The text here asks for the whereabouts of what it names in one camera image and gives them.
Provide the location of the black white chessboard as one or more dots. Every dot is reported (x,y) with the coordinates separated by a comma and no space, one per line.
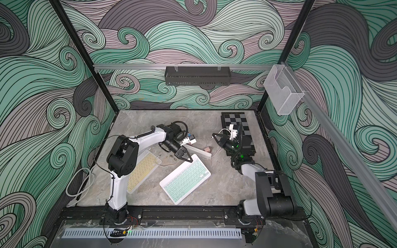
(238,117)

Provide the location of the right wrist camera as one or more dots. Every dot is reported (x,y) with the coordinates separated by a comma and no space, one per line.
(236,131)

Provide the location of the yellow wireless keyboard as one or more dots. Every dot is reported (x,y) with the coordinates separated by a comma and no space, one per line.
(147,162)

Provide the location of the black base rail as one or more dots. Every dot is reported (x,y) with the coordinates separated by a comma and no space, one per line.
(227,214)

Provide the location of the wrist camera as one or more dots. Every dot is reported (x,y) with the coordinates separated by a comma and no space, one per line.
(236,131)
(189,139)

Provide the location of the white power strip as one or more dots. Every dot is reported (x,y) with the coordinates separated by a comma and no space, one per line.
(198,152)

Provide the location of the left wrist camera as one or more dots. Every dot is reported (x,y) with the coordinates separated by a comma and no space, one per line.
(189,139)

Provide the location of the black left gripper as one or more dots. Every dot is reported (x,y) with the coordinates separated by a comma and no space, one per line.
(181,153)

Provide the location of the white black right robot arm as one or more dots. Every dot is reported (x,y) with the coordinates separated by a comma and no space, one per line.
(273,192)

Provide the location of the clear acrylic wall holder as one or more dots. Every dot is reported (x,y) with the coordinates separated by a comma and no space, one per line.
(283,89)

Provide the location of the white slotted cable duct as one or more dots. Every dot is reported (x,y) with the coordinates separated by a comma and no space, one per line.
(154,233)

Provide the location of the green wireless keyboard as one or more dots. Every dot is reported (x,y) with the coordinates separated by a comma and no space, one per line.
(185,179)

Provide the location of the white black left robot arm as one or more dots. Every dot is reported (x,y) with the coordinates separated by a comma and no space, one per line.
(123,158)

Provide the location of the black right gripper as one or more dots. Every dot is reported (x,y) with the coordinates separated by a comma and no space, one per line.
(225,142)

